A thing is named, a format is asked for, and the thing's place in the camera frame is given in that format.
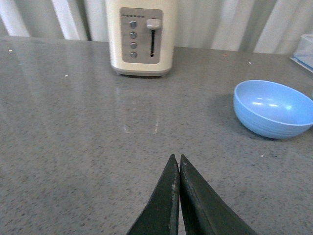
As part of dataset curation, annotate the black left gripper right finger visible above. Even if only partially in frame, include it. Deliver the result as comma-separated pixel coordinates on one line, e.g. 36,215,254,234
180,155,257,235

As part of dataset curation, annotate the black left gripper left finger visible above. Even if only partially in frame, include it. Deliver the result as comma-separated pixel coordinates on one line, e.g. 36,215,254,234
127,154,180,235

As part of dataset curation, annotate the blue bowl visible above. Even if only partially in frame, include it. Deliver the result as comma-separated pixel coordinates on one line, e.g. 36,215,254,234
233,80,313,139

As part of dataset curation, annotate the cream toaster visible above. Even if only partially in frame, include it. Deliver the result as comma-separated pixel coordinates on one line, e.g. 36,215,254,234
105,0,178,76

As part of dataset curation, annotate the clear plastic container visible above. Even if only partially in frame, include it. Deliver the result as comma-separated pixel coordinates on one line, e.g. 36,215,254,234
290,34,313,72

